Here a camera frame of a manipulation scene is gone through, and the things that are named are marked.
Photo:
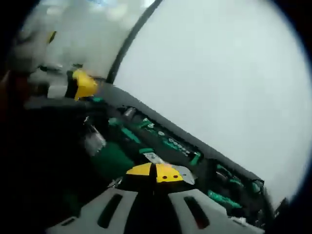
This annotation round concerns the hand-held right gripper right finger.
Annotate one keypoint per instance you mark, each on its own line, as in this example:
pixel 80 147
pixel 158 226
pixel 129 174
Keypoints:
pixel 219 217

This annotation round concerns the person's left hand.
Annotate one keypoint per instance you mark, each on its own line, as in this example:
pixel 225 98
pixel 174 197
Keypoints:
pixel 14 85

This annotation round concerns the black toolbox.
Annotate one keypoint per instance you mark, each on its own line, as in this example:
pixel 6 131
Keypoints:
pixel 158 114

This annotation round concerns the row of green screwdrivers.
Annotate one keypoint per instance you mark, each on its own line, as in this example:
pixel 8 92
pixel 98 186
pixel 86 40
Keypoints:
pixel 234 181

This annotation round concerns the glass partition with black frame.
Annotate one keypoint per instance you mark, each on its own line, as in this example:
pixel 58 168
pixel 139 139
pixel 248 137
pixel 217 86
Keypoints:
pixel 97 36

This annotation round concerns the row of silver sockets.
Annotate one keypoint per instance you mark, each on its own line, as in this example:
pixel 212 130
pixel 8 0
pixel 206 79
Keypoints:
pixel 173 142

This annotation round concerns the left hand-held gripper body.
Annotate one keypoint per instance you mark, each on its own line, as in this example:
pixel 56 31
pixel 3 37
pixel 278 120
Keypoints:
pixel 31 48

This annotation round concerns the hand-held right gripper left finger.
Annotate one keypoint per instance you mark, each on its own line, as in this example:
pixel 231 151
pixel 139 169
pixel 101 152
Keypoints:
pixel 97 214

